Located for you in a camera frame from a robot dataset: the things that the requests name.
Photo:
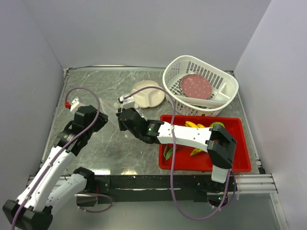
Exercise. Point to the clear dotted zip top bag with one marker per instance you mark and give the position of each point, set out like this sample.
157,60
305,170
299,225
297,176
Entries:
110,108

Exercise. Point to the pink dotted plate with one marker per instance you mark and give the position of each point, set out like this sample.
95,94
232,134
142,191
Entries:
195,86

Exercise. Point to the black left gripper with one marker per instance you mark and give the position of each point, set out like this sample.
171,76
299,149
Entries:
102,119

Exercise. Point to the yellow banana bunch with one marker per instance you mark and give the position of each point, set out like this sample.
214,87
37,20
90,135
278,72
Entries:
193,125

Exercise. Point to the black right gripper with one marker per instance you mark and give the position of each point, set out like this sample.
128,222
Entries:
123,127

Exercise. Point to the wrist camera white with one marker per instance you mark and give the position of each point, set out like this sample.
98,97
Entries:
73,105
125,102

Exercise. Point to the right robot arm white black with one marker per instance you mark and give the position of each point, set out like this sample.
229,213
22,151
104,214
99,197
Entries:
216,140

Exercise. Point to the white plastic basket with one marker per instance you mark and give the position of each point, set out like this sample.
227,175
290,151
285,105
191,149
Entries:
225,86

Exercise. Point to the red plastic tray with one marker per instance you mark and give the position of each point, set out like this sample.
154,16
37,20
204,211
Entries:
201,161

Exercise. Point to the beige divided plate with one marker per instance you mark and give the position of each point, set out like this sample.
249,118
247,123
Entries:
148,98

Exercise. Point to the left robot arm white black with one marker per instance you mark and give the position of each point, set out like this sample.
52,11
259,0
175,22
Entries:
36,206

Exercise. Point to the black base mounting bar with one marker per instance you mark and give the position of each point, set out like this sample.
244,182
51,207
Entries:
147,188

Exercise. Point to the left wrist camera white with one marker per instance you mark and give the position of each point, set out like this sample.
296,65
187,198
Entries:
73,105

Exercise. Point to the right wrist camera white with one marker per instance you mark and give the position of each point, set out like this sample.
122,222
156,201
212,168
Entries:
125,102

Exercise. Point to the pink dragon fruit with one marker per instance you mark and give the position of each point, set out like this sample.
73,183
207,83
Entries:
168,151

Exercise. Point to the green apple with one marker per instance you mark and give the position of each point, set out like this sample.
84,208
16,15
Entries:
217,123

